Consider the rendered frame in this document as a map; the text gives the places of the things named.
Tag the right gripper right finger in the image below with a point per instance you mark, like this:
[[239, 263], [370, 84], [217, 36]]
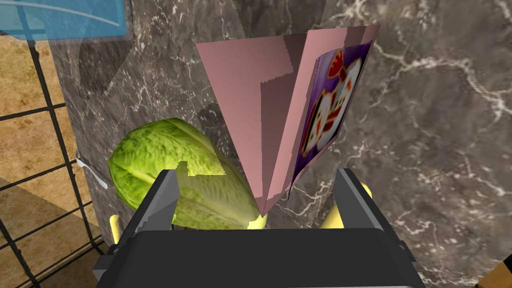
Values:
[[356, 204]]

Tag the blue flat panel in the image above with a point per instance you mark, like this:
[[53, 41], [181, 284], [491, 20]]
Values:
[[68, 18]]

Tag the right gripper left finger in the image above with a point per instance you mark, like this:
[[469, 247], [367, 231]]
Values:
[[160, 204]]

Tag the pink book with purple cover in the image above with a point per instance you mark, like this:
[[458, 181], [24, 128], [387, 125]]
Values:
[[248, 104]]

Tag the white fork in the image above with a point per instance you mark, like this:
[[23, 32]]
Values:
[[92, 172]]

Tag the yellow rounded object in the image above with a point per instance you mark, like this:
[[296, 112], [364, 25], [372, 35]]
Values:
[[333, 220]]

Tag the green lettuce head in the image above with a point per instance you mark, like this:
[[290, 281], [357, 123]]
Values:
[[160, 152]]

